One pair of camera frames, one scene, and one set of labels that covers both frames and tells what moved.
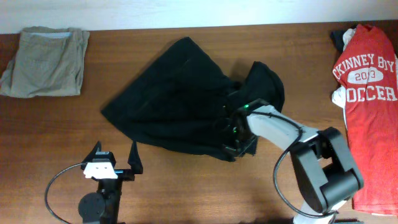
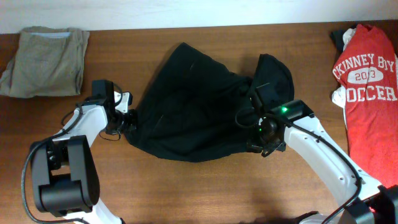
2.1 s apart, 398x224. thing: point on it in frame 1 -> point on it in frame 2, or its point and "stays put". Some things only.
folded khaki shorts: x=50 y=62 stays put
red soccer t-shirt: x=367 y=70 stays put
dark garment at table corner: x=337 y=35 stays put
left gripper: x=135 y=164 -> x=132 y=123
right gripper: x=233 y=149 -> x=278 y=144
